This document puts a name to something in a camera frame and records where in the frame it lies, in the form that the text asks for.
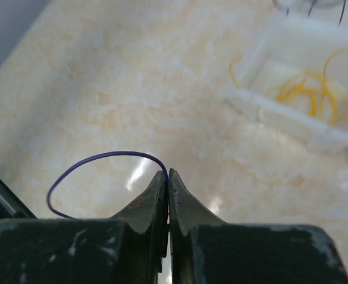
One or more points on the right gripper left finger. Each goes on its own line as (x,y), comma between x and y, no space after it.
(125,248)

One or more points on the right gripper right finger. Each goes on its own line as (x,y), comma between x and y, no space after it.
(206,249)

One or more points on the clear plastic compartment tray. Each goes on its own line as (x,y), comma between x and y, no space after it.
(295,77)

